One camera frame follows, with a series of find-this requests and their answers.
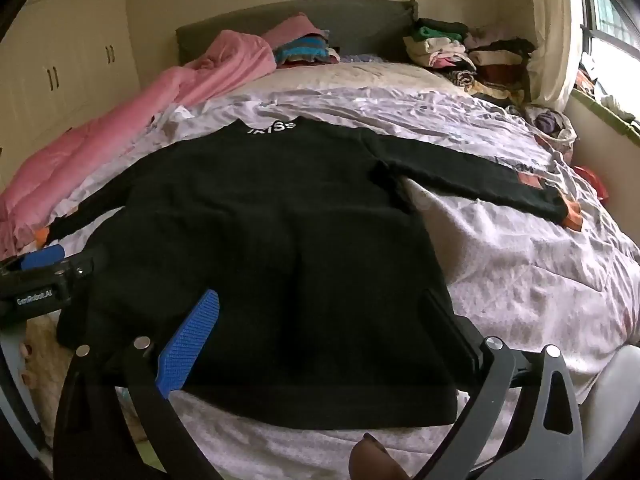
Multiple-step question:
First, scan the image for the window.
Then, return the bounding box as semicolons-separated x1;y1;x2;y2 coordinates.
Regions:
575;0;640;128

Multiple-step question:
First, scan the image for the cream curtain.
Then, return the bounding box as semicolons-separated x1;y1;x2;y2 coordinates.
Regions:
525;0;585;111

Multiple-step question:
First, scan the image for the green windowsill mat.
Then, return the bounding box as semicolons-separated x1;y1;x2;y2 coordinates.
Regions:
570;87;640;147

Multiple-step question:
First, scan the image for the grey-green bed headboard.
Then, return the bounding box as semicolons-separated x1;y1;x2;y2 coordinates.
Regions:
175;0;420;67

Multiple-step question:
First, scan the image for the person's bare foot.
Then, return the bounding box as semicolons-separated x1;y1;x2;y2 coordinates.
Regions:
12;317;66;451

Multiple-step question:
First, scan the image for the pile of folded clothes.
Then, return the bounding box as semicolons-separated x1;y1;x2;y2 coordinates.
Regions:
402;17;538;107

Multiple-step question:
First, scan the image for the lilac printed duvet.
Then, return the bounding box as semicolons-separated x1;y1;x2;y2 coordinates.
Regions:
0;85;640;480

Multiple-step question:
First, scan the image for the black sweater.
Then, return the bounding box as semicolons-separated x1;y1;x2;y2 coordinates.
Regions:
47;119;583;431

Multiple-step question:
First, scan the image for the person's right hand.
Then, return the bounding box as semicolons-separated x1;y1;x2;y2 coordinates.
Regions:
349;432;408;480

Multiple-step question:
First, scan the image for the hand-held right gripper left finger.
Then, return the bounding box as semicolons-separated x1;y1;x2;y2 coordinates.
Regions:
52;289;222;480

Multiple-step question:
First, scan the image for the cream wardrobe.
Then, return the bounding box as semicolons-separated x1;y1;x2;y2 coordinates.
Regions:
0;0;142;163

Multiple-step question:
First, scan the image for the person's white trouser leg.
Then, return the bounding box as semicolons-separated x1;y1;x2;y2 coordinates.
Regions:
577;345;640;480

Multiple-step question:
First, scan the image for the striped folded blanket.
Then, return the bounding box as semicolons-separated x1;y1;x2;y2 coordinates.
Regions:
272;34;342;67

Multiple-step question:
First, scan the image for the red plastic item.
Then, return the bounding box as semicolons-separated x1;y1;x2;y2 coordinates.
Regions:
574;165;609;202

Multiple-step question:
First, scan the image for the pink blanket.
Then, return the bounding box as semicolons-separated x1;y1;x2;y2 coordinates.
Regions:
0;29;278;261

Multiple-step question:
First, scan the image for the beige bed sheet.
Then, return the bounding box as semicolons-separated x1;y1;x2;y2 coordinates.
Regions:
232;60;451;103

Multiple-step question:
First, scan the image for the pink cloth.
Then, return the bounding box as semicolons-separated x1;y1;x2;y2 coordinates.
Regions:
260;14;330;52

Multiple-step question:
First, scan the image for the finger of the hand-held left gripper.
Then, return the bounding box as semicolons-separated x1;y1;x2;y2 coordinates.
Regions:
0;243;67;276
60;246;108;281

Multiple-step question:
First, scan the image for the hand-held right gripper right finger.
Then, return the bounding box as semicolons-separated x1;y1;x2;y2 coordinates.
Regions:
415;289;585;480

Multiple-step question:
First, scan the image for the white bag of clothes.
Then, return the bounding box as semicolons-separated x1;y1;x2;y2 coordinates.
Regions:
507;104;578;153

